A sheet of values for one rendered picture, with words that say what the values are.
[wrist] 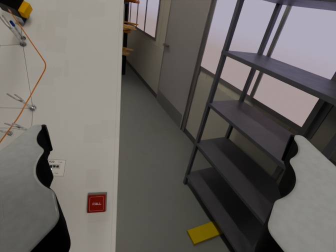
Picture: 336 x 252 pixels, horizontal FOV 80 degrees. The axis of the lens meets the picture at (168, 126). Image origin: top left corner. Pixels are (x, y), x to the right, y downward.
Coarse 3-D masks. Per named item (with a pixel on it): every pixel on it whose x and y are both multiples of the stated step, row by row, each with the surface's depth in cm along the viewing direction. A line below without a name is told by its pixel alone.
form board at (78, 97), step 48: (48, 0) 69; (96, 0) 73; (0, 48) 63; (48, 48) 67; (96, 48) 71; (0, 96) 61; (48, 96) 64; (96, 96) 68; (0, 144) 59; (96, 144) 66; (96, 240) 61
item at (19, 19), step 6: (0, 0) 57; (6, 0) 57; (12, 0) 57; (18, 0) 58; (0, 6) 59; (6, 6) 58; (12, 6) 57; (18, 6) 58; (12, 12) 60; (18, 12) 59; (18, 18) 64; (24, 18) 66
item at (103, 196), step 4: (88, 196) 60; (92, 196) 60; (96, 196) 60; (100, 196) 60; (104, 196) 61; (88, 200) 59; (92, 200) 60; (96, 200) 60; (100, 200) 60; (104, 200) 61; (88, 204) 59; (92, 204) 60; (96, 204) 60; (100, 204) 60; (104, 204) 60; (88, 208) 59; (92, 208) 59; (96, 208) 60; (100, 208) 60; (104, 208) 60; (88, 212) 59
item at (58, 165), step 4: (48, 160) 61; (52, 160) 62; (56, 160) 62; (60, 160) 62; (64, 160) 62; (52, 164) 61; (56, 164) 62; (60, 164) 62; (64, 164) 62; (52, 168) 61; (56, 168) 62; (60, 168) 62; (64, 168) 62; (52, 172) 61; (56, 172) 61; (60, 172) 62
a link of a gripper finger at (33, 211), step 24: (24, 144) 9; (48, 144) 11; (0, 168) 8; (24, 168) 8; (48, 168) 9; (0, 192) 7; (24, 192) 7; (48, 192) 7; (0, 216) 6; (24, 216) 6; (48, 216) 6; (0, 240) 5; (24, 240) 5; (48, 240) 6
